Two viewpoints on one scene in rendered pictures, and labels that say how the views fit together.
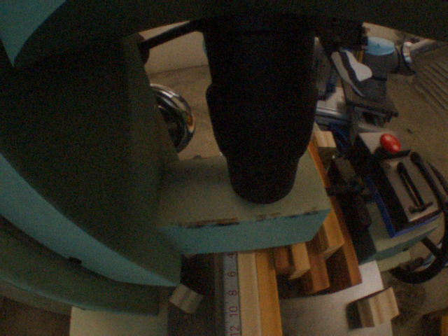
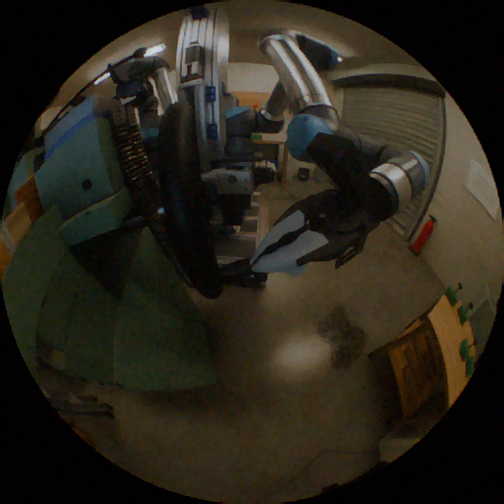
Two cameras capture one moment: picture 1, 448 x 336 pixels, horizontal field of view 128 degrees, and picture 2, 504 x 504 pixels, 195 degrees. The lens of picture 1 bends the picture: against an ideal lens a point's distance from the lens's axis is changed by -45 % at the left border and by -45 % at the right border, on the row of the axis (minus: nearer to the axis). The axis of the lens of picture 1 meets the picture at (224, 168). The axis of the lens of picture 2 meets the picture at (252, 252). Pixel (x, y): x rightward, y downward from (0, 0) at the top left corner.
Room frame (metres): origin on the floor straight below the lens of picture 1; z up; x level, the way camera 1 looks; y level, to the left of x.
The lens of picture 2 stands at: (-0.17, -0.36, 0.90)
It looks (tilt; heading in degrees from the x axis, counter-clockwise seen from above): 43 degrees down; 334
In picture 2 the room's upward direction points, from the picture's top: straight up
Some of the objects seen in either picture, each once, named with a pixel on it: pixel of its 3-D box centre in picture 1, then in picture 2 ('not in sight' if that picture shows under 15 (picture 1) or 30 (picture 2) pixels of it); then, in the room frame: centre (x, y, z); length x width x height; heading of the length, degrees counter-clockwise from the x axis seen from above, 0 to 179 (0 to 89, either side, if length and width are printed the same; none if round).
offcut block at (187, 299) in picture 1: (186, 298); not in sight; (0.04, 0.10, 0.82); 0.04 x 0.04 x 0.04; 52
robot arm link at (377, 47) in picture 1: (379, 55); (239, 120); (0.55, -0.64, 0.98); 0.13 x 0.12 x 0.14; 83
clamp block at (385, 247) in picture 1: (380, 208); (92, 166); (0.08, -0.22, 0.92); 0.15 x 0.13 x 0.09; 173
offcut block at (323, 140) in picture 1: (323, 147); not in sight; (0.22, -0.18, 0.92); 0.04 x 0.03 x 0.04; 163
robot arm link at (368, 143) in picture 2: not in sight; (360, 153); (0.00, -0.68, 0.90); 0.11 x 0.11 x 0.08; 83
